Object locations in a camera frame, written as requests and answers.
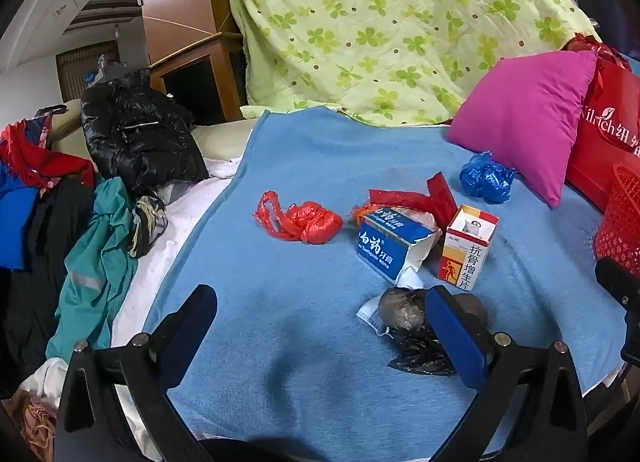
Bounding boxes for red cloth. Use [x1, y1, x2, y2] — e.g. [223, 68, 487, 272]
[0, 115, 96, 188]

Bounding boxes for pink pillow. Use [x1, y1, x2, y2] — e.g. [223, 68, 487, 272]
[446, 50, 598, 208]

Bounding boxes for green clover print quilt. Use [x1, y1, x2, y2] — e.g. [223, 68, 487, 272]
[227, 0, 601, 128]

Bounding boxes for blue cloth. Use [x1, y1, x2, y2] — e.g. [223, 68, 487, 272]
[0, 162, 41, 270]

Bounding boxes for grey patterned cloth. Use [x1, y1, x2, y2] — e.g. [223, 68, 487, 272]
[131, 195, 168, 258]

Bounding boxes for white bed sheet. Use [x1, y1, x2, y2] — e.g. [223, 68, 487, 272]
[110, 157, 251, 462]

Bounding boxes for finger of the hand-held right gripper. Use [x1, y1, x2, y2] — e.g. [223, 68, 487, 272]
[594, 256, 640, 315]

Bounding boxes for blue blanket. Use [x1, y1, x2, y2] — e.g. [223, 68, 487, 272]
[142, 107, 626, 462]

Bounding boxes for cream cushion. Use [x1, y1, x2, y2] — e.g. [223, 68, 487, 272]
[192, 119, 258, 163]

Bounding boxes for white cloth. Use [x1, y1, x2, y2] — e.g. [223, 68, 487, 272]
[20, 357, 68, 403]

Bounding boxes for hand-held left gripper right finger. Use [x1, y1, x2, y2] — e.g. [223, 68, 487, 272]
[425, 285, 591, 462]

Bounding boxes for dark lattice door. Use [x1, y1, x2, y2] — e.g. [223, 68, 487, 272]
[55, 40, 121, 98]

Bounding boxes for navy bag with orange handles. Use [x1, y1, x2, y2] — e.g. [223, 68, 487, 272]
[565, 0, 616, 38]

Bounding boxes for white and red medicine box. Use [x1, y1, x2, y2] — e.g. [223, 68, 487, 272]
[437, 205, 500, 291]

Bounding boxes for orange patterned cloth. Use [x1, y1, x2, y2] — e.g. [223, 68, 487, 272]
[10, 382, 56, 448]

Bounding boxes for teal jacket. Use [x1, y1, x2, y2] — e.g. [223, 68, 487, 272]
[46, 177, 141, 360]

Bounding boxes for black clothing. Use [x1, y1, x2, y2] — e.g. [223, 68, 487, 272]
[5, 177, 96, 368]

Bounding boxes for blue plastic bag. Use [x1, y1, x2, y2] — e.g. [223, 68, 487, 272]
[459, 152, 516, 204]

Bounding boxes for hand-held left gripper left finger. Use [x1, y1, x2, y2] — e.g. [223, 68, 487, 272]
[55, 285, 218, 462]

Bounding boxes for red shiny foil bag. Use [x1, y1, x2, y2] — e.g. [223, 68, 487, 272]
[565, 35, 631, 73]

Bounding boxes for white face mask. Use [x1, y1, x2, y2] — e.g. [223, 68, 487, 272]
[356, 295, 396, 338]

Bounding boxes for red plastic mesh basket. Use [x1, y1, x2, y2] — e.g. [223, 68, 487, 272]
[595, 162, 640, 275]

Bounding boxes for blue toothpaste box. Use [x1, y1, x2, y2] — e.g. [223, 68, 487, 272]
[356, 207, 441, 287]

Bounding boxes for knotted red plastic bag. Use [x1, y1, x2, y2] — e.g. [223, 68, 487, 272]
[254, 191, 344, 244]

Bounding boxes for black puffer jacket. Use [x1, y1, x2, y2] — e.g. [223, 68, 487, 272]
[81, 71, 210, 193]

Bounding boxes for red paper shopping bag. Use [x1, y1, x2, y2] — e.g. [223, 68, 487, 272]
[565, 55, 640, 213]

